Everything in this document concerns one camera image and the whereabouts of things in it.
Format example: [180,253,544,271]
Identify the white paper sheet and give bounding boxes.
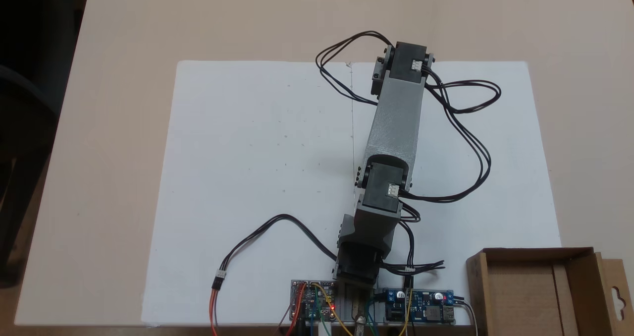
[351,61,563,327]
[141,61,353,327]

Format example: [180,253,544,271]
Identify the motor controller circuit board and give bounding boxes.
[290,279,341,323]

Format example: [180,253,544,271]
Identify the metal table clamp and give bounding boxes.
[351,285,370,336]

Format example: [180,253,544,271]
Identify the blue power converter board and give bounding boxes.
[384,288,456,325]

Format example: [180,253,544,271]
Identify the brown cardboard box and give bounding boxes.
[466,247,634,336]

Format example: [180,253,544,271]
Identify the black cable with white connector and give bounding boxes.
[212,214,342,291]

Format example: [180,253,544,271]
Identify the black gripper motor cable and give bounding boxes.
[315,30,397,106]

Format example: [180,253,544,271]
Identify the yellow jumper wire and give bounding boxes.
[313,284,353,336]

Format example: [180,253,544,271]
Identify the black arm motor cable bundle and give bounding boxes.
[386,66,502,277]

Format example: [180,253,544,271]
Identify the orange red wire pair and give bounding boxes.
[209,277,222,336]

